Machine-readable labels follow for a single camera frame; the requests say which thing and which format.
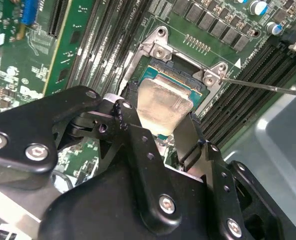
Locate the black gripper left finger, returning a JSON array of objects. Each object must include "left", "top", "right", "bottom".
[{"left": 0, "top": 83, "right": 182, "bottom": 235}]

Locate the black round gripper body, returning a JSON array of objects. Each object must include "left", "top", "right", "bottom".
[{"left": 39, "top": 161, "right": 221, "bottom": 240}]

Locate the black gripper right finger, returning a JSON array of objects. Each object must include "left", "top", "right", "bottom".
[{"left": 174, "top": 111, "right": 296, "bottom": 240}]

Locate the silver square CPU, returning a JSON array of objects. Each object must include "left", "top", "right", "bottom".
[{"left": 136, "top": 65, "right": 204, "bottom": 137}]

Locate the thin metal locking lever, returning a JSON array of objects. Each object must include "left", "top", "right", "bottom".
[{"left": 220, "top": 76, "right": 296, "bottom": 97}]

